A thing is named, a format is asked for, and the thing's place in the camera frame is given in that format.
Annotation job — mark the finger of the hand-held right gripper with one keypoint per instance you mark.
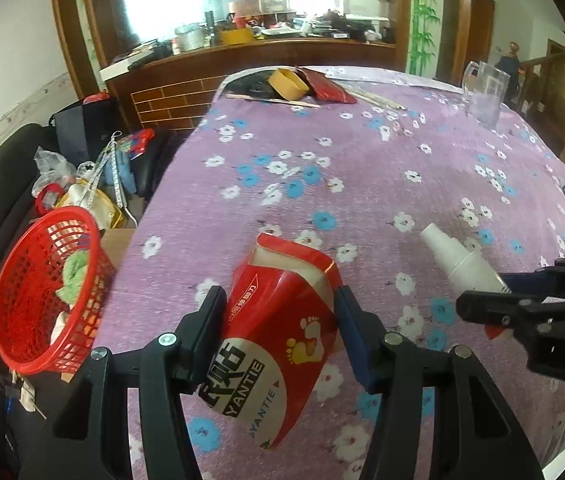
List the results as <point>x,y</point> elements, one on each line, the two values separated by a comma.
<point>532,282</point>
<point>492,307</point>

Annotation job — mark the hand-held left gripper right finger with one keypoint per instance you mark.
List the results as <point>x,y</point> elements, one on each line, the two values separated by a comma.
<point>355,345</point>

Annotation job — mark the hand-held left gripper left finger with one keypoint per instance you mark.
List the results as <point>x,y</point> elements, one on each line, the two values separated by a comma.
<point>202,340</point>

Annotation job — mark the white spray bottle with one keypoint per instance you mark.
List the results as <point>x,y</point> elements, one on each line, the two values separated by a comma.
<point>462,265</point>

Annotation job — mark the red white paper packet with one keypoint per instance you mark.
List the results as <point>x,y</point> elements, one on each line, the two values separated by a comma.
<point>272,320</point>

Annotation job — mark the white cloth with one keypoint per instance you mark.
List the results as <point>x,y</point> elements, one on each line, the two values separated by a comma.
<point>60,327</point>

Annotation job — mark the green towel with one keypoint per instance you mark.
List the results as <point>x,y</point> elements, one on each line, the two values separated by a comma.
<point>75,272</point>

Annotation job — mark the red plastic basket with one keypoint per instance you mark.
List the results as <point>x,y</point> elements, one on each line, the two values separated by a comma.
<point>17,285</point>

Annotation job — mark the cardboard box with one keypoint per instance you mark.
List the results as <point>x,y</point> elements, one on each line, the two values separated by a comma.
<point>117,245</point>

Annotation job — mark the yellow bag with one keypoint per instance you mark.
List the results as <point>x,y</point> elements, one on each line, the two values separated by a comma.
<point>97,207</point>

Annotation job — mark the purple floral tablecloth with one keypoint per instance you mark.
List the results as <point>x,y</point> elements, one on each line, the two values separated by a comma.
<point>362,170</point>

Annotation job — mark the clear plastic cup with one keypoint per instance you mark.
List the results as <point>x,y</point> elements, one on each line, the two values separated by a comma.
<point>485,100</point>

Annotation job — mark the dark jacket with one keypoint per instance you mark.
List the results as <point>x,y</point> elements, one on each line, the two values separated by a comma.
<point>507,67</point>

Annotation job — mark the clear plastic bag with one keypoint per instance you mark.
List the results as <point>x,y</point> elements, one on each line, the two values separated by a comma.
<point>52,165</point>

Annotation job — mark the pale wrapped chopsticks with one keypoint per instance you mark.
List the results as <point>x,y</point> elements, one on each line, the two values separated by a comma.
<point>377,99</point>

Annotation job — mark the black bag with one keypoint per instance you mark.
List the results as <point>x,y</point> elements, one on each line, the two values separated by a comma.
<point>87,130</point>

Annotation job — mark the wooden counter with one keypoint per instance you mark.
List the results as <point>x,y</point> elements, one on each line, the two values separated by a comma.
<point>187,90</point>

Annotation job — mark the wooden door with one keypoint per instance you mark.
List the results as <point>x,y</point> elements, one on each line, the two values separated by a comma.
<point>480,35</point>

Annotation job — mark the dark red foil packet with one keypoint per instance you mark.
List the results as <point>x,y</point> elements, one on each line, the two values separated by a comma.
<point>330,90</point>

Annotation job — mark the black hand fan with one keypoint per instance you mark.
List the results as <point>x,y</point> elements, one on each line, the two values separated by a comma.
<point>257,85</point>

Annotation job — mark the yellow tape roll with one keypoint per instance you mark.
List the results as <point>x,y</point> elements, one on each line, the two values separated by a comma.
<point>287,87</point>

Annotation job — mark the white book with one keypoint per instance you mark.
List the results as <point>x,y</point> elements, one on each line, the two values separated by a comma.
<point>122,62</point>

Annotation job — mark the metal pot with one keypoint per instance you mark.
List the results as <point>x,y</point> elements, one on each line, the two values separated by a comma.
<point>190,37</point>

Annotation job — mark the yellow box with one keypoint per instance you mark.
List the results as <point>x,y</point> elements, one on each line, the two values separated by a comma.
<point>235,35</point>

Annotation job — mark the green bamboo wall decal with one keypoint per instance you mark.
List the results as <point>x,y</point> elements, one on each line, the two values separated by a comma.
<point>422,15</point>

